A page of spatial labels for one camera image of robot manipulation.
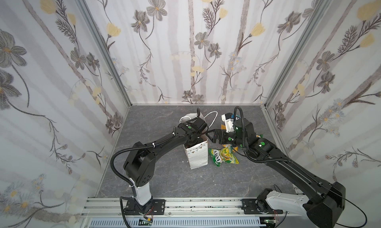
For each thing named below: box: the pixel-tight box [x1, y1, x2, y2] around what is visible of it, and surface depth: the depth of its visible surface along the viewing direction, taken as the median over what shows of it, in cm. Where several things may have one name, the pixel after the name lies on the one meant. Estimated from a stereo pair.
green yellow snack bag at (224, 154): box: [208, 146, 240, 168], surface depth 88 cm
